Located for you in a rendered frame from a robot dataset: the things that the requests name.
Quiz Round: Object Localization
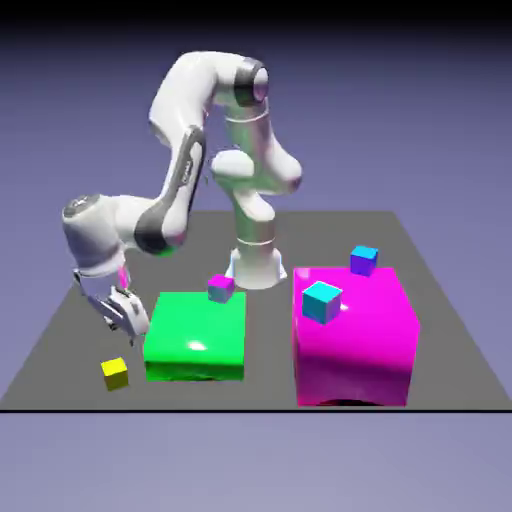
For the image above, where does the large magenta box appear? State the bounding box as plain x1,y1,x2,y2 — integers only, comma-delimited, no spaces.
291,266,422,408

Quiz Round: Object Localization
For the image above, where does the large green box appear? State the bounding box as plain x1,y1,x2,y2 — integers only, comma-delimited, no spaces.
142,290,248,383

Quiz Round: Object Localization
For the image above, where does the small cyan and purple cube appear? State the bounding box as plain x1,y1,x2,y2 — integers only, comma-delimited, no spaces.
349,244,380,278

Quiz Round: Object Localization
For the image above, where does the small magenta cube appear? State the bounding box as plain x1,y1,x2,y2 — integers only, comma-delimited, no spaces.
206,273,236,304

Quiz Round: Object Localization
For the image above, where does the small yellow cube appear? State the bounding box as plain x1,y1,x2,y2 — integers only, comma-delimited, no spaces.
100,356,130,392

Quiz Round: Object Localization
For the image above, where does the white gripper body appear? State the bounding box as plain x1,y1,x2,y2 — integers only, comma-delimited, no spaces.
72,268,127,331

